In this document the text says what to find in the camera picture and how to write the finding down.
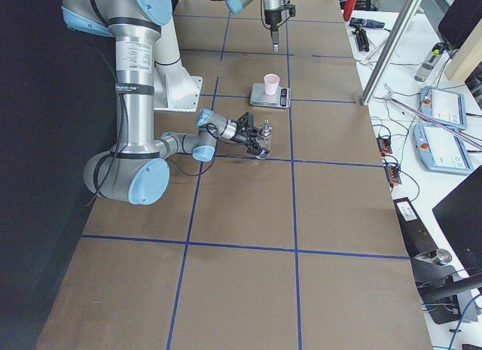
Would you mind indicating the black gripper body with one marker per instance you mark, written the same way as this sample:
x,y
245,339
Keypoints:
x,y
239,135
270,17

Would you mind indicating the glass sauce bottle metal spout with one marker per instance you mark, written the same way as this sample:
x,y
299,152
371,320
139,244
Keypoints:
x,y
264,139

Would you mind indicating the pink plastic cup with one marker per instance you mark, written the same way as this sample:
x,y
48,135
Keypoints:
x,y
271,84

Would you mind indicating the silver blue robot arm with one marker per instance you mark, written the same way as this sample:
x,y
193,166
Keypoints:
x,y
237,6
149,76

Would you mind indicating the white digital kitchen scale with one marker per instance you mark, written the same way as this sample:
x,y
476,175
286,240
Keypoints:
x,y
280,99

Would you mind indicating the red fire extinguisher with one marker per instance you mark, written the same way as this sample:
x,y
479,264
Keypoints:
x,y
348,9

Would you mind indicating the black tripod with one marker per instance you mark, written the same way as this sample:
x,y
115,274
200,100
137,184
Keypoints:
x,y
360,25

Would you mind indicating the orange black connector block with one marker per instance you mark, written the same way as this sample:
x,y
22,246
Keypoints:
x,y
391,165

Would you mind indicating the upper teach pendant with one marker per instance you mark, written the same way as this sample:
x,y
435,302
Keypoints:
x,y
444,106

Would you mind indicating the teach pendant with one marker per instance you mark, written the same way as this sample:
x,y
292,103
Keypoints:
x,y
444,106
441,151

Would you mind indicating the lower teach pendant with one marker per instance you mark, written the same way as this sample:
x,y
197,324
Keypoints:
x,y
441,151

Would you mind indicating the black power strip box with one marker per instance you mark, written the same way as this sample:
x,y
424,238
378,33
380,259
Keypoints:
x,y
416,237

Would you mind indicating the black monitor upper right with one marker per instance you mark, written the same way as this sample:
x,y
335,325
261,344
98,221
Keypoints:
x,y
459,21

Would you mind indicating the black monitor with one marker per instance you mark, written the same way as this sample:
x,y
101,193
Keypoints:
x,y
459,21
459,216

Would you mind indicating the black monitor lower right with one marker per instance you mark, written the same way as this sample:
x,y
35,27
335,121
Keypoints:
x,y
459,216

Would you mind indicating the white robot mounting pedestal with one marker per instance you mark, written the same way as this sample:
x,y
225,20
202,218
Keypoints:
x,y
174,88

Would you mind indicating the aluminium frame post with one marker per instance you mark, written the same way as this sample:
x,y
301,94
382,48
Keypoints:
x,y
400,27

